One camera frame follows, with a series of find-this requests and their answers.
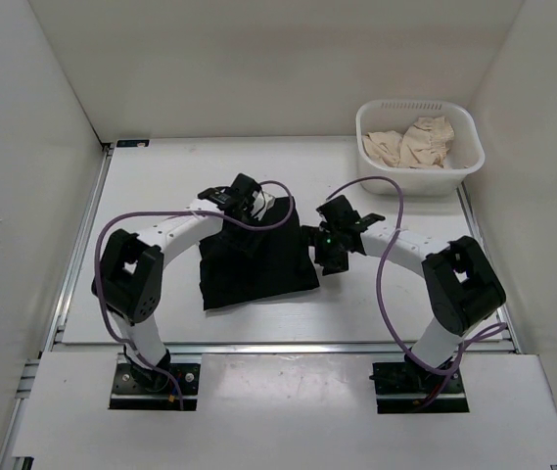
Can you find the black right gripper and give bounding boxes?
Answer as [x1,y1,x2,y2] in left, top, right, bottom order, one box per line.
[294,225,348,276]

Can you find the black trousers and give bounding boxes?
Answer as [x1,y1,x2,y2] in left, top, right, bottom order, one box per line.
[199,197,319,310]

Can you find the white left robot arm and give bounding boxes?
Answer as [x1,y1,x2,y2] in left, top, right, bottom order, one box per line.
[91,173,283,392]

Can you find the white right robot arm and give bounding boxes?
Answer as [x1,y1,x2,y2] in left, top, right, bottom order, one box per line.
[302,196,506,392]

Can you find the beige trousers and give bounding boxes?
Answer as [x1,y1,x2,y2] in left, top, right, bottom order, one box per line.
[361,116,455,169]

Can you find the white plastic laundry basket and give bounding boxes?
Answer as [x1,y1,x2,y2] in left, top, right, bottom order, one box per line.
[355,99,486,197]

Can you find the dark label sticker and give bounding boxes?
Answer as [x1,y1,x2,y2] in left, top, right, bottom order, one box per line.
[116,139,150,148]

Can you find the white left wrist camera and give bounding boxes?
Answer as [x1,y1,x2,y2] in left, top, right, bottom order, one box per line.
[252,191,275,220]

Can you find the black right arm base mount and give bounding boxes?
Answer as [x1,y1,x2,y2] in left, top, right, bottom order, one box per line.
[369,361,470,414]

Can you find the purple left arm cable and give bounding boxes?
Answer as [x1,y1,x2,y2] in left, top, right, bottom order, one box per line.
[95,179,297,407]

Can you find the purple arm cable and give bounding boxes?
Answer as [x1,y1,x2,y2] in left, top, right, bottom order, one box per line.
[95,179,297,407]
[325,175,509,407]

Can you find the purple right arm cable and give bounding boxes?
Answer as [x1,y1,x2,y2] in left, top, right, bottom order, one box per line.
[325,175,509,407]

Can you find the aluminium table edge rail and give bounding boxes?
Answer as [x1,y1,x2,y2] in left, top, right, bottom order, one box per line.
[160,337,524,363]

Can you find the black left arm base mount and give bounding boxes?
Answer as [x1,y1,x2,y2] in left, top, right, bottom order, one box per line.
[109,354,201,411]

